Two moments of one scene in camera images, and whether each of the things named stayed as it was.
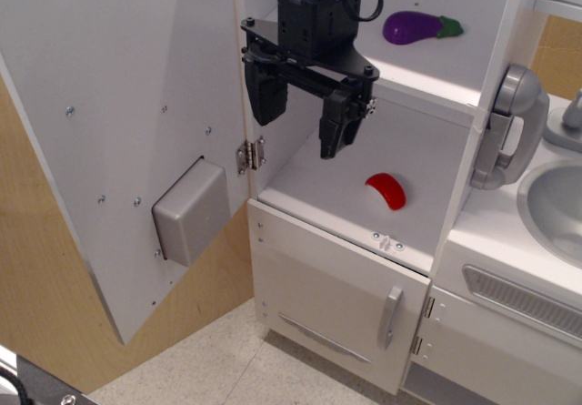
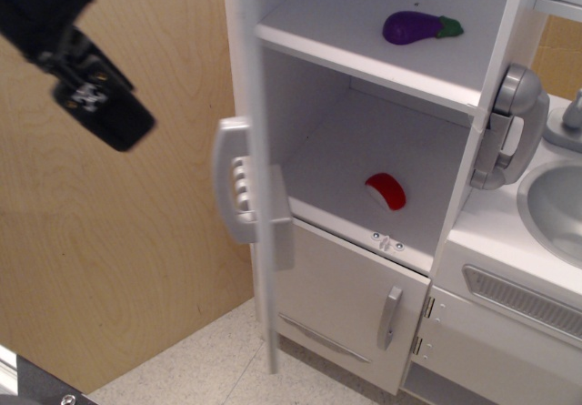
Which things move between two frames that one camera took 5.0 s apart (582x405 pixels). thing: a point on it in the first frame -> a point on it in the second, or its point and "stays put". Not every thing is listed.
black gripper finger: x=342 y=116 -> x=115 y=116
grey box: x=192 y=212 -> x=282 y=221
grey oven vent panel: x=542 y=307 stays put
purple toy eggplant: x=402 y=27 stays put
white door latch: x=385 y=242 stays put
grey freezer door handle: x=390 y=317 stays put
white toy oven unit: x=501 y=323 stays put
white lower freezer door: x=336 y=302 stays put
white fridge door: x=122 y=75 -> x=247 y=94
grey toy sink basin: x=549 y=202 stays put
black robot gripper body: x=317 y=38 -> x=39 y=8
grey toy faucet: x=564 y=125 stays put
